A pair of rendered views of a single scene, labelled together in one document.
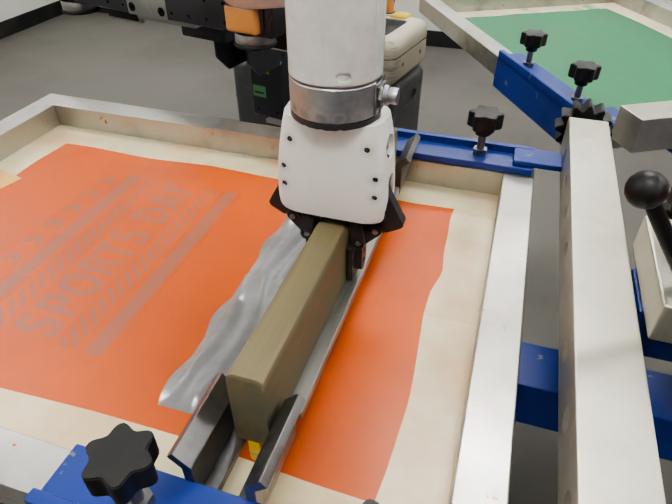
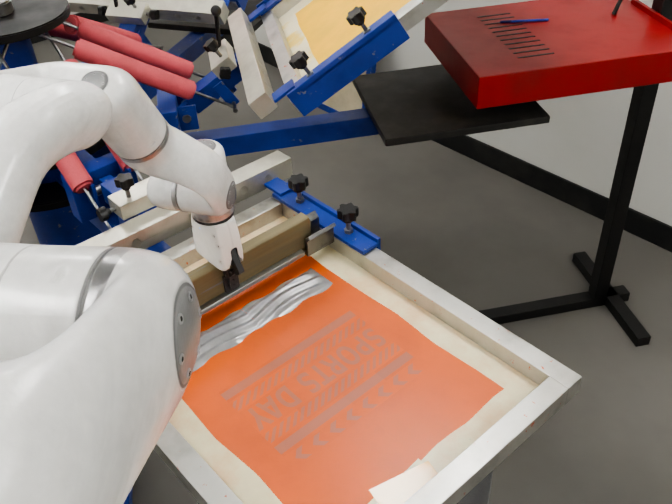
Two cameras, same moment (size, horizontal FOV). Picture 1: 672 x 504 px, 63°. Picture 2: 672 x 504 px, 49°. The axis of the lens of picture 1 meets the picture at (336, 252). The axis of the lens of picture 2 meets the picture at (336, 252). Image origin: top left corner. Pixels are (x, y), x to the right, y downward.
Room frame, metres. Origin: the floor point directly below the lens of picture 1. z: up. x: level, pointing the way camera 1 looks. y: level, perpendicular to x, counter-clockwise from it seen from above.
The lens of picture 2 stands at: (1.22, 0.76, 1.91)
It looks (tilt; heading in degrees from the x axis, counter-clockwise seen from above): 38 degrees down; 213
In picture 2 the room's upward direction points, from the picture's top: 3 degrees counter-clockwise
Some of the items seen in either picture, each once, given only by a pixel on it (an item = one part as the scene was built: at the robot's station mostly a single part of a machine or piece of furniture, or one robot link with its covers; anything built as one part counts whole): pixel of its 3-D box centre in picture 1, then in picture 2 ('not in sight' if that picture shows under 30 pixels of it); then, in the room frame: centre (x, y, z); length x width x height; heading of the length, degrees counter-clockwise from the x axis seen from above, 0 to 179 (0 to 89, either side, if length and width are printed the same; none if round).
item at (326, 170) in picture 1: (335, 156); (216, 232); (0.43, 0.00, 1.12); 0.10 x 0.08 x 0.11; 72
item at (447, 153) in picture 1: (418, 161); not in sight; (0.69, -0.12, 0.98); 0.30 x 0.05 x 0.07; 72
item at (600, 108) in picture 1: (583, 131); not in sight; (0.70, -0.34, 1.02); 0.07 x 0.06 x 0.07; 72
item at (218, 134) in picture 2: not in sight; (295, 128); (-0.28, -0.31, 0.91); 1.34 x 0.41 x 0.08; 132
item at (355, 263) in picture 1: (366, 247); not in sight; (0.42, -0.03, 1.03); 0.03 x 0.03 x 0.07; 72
